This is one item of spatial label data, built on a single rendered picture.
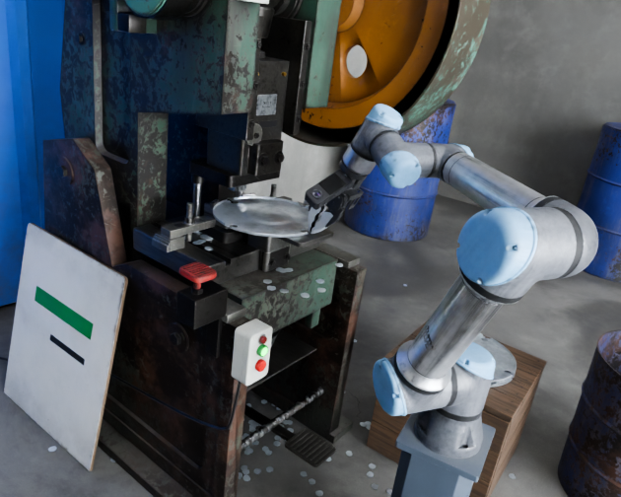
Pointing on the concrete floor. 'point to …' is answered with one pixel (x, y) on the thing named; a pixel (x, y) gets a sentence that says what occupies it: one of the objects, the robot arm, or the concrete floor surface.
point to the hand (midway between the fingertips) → (310, 229)
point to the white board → (64, 340)
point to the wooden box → (499, 412)
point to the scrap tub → (607, 423)
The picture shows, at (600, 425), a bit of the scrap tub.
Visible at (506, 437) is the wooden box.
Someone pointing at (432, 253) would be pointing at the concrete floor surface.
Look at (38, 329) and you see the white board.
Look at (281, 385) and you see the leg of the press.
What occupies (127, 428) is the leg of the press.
